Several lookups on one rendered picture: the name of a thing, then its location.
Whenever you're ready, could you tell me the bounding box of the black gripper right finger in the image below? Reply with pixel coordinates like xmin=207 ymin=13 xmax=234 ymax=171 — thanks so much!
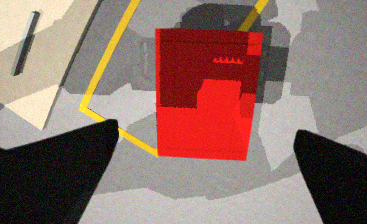
xmin=293 ymin=129 xmax=367 ymax=224

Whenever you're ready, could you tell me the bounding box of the red hood shell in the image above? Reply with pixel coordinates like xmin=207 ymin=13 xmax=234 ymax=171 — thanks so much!
xmin=155 ymin=28 xmax=263 ymax=161

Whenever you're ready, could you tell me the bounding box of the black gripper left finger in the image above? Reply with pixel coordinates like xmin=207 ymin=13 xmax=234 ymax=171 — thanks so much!
xmin=0 ymin=119 xmax=119 ymax=224

